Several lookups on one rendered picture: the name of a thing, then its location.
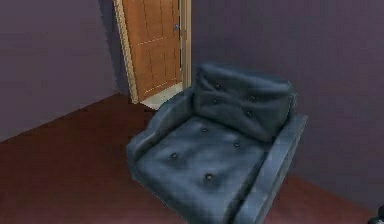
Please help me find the dark blue-grey tufted armchair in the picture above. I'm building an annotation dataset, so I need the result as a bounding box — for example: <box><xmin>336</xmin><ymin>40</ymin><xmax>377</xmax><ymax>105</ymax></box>
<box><xmin>125</xmin><ymin>62</ymin><xmax>309</xmax><ymax>224</ymax></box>

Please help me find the brown wooden room door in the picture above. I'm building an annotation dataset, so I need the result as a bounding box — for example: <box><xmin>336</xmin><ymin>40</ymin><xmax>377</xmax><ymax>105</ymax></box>
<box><xmin>121</xmin><ymin>0</ymin><xmax>183</xmax><ymax>102</ymax></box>

